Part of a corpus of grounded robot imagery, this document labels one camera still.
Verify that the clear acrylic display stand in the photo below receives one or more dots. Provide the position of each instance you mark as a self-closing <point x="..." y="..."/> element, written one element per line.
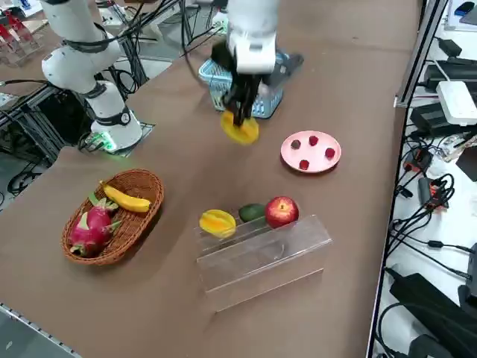
<point x="261" y="268"/>

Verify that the red apple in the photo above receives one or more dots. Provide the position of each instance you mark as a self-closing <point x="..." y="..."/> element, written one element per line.
<point x="282" y="212"/>

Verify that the pink dragon fruit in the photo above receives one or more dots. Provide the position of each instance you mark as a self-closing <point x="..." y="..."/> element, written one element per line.
<point x="93" y="227"/>

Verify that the pink round plate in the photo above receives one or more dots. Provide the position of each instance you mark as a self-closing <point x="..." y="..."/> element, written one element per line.
<point x="316" y="156"/>

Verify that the blue plastic basket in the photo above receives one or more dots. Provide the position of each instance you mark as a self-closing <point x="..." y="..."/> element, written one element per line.
<point x="266" y="112"/>

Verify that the clear acrylic rack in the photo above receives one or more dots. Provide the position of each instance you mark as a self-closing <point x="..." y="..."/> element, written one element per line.
<point x="18" y="48"/>

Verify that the aluminium profile post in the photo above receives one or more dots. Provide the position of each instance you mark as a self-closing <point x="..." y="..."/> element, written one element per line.
<point x="421" y="48"/>

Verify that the brown wicker basket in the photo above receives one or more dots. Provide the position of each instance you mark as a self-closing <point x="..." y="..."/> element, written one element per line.
<point x="138" y="223"/>

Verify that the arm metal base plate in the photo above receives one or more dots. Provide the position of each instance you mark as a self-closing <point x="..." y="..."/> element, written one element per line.
<point x="147" y="128"/>

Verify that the yellow star fruit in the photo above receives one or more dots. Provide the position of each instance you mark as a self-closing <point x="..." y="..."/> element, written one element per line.
<point x="218" y="223"/>
<point x="246" y="136"/>

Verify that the black power adapter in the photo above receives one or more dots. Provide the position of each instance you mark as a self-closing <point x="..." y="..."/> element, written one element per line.
<point x="432" y="119"/>

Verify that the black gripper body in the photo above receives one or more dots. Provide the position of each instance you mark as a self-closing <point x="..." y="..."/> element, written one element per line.
<point x="225" y="57"/>

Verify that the yellow banana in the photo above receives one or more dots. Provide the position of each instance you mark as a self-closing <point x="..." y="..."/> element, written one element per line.
<point x="130" y="203"/>

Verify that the green avocado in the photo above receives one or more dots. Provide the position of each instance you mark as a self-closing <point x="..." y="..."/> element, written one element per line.
<point x="251" y="213"/>

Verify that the red strawberry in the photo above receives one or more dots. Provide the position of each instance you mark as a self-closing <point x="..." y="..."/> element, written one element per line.
<point x="304" y="164"/>
<point x="314" y="140"/>
<point x="329" y="153"/>

